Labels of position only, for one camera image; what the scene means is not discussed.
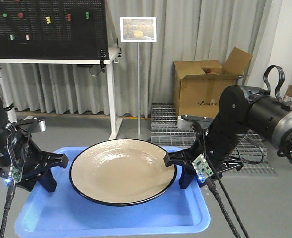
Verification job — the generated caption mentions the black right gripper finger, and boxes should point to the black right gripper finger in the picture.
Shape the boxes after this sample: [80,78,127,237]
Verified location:
[179,167,195,189]
[164,148,193,168]

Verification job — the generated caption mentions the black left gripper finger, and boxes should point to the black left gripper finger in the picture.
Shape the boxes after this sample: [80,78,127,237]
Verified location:
[38,169,57,193]
[41,151,69,168]

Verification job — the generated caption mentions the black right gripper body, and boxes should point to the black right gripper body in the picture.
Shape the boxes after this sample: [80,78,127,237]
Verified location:
[183,116,244,173]

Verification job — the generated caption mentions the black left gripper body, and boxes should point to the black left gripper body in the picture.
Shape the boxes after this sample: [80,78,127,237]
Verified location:
[0,123,47,193]

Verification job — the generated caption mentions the blue plastic tray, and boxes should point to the blue plastic tray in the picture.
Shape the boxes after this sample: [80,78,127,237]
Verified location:
[14,146,211,238]

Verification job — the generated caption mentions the beige plate with black rim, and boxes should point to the beige plate with black rim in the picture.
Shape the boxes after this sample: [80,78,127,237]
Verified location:
[69,139,177,206]

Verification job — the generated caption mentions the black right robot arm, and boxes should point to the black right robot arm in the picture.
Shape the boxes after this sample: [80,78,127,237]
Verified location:
[164,65,292,189]

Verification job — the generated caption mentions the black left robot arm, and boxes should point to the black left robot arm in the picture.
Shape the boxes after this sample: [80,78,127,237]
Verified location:
[0,97,69,192]

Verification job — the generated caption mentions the green left circuit board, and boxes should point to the green left circuit board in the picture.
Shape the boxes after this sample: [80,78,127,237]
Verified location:
[5,166,23,186]

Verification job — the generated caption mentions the green circuit board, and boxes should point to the green circuit board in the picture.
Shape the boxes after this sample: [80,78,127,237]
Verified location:
[192,154,213,183]
[5,166,23,186]

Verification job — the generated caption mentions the green right circuit board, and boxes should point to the green right circuit board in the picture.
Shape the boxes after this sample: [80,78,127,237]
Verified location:
[192,154,213,183]

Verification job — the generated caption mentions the metal floor grate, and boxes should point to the metal floor grate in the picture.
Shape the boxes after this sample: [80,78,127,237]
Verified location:
[151,103,276,176]

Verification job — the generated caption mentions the brown cardboard box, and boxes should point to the brown cardboard box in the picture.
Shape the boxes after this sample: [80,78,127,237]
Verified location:
[173,47,253,118]

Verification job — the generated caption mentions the white standing desk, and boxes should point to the white standing desk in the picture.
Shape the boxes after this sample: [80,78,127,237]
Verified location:
[0,47,122,140]

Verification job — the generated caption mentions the black pegboard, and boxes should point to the black pegboard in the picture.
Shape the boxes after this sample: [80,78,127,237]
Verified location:
[0,0,109,60]

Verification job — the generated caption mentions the sign stand with picture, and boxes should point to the sign stand with picture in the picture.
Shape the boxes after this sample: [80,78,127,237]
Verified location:
[120,16,157,141]

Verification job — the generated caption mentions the braided left cable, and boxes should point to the braided left cable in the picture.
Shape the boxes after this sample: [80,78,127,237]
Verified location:
[0,183,17,238]

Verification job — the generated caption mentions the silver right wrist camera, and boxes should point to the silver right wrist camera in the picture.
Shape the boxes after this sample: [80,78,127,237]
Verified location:
[177,115,213,130]

